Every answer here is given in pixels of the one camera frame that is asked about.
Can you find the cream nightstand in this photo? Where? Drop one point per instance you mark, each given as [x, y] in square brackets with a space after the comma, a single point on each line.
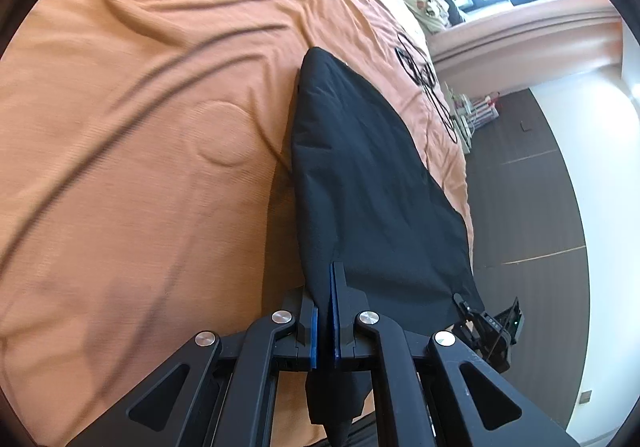
[465, 132]

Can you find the orange blanket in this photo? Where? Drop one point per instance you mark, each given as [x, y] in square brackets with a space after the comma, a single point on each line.
[125, 152]

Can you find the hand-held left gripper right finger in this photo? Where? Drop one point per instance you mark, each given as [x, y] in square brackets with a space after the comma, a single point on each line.
[334, 327]

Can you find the pink curtain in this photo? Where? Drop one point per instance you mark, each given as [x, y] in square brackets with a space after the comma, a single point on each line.
[525, 37]

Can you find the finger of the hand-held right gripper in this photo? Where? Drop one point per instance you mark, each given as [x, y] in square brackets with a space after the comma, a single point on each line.
[467, 309]

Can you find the black pants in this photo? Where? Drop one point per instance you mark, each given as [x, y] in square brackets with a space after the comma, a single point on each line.
[370, 187]

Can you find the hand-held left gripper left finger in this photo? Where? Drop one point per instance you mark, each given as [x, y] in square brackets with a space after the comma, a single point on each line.
[314, 337]

